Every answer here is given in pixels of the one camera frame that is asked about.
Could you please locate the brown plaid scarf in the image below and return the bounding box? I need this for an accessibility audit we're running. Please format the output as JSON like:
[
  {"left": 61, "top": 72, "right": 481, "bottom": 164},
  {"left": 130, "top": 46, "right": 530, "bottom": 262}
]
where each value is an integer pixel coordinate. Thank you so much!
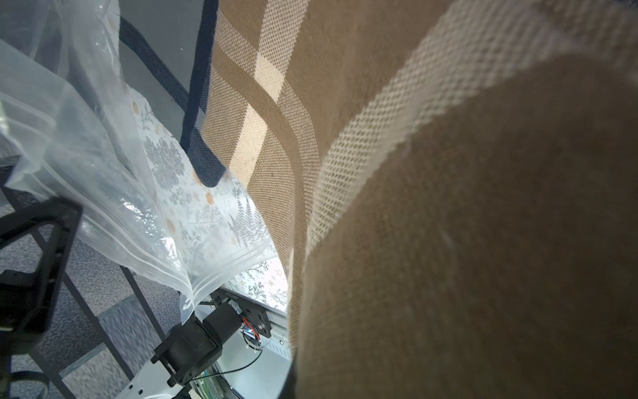
[{"left": 203, "top": 1, "right": 637, "bottom": 398}]

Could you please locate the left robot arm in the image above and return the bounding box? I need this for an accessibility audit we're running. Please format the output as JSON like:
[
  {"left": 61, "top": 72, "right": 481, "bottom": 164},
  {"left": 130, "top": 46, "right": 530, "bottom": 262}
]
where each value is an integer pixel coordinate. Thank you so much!
[{"left": 1, "top": 198, "right": 243, "bottom": 398}]

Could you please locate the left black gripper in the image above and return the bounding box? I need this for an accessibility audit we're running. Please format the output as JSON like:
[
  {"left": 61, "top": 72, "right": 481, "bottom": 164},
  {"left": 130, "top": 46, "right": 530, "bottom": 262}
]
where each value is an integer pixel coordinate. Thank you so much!
[{"left": 0, "top": 196, "right": 85, "bottom": 355}]

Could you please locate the clear plastic vacuum bag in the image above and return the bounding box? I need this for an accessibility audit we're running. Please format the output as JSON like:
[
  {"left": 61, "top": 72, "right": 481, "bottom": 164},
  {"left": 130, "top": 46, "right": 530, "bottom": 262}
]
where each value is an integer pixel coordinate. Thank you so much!
[{"left": 1, "top": 1, "right": 277, "bottom": 316}]

